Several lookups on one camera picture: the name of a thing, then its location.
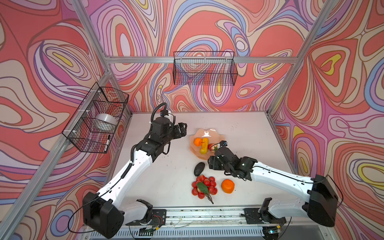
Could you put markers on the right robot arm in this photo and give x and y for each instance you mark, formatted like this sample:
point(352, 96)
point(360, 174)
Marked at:
point(314, 197)

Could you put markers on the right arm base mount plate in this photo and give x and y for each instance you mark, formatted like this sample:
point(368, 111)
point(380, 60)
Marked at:
point(254, 216)

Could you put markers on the black wire basket wall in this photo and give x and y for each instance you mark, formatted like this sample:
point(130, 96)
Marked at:
point(80, 130)
point(204, 68)

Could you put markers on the dark fake avocado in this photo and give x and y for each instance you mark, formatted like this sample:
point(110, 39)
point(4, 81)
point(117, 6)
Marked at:
point(199, 168)

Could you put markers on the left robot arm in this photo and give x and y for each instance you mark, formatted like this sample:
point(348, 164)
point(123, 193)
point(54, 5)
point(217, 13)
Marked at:
point(103, 211)

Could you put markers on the large fake orange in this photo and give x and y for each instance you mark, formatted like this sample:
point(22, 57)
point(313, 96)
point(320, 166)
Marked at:
point(228, 186)

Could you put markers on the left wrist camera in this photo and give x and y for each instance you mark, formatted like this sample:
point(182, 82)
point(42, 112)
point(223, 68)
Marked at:
point(164, 113)

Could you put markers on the white tape roll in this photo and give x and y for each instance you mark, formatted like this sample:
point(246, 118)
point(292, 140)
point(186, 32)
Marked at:
point(105, 122)

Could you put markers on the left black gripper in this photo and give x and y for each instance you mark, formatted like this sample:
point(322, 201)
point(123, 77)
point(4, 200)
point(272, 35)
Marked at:
point(182, 131)

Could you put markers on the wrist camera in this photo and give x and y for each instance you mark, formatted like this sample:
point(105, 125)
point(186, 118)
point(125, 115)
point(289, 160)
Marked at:
point(164, 113)
point(222, 143)

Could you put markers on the black marker pen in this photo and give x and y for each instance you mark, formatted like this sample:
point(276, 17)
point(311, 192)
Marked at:
point(107, 143)

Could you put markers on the black wire basket left wall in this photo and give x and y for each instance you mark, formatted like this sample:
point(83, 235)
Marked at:
point(80, 130)

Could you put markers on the small fake orange tangerine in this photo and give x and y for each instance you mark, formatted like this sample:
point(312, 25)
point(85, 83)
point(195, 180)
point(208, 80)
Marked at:
point(198, 142)

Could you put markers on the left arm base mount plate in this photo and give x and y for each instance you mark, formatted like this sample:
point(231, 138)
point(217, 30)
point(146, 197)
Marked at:
point(156, 219)

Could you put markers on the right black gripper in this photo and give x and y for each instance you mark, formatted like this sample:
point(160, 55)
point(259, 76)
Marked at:
point(212, 163)

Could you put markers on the pink faceted fruit bowl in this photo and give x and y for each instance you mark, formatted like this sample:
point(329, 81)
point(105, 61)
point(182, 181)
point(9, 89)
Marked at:
point(214, 138)

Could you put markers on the black wire basket back wall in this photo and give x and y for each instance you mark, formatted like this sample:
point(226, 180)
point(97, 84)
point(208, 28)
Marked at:
point(204, 68)

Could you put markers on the aluminium front rail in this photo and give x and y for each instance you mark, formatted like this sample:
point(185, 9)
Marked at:
point(213, 216)

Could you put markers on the red berry cluster with leaf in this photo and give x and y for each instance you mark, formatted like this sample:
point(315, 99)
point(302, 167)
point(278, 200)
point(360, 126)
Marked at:
point(204, 187)

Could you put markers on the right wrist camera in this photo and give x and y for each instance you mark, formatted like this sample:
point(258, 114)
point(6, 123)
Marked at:
point(222, 143)

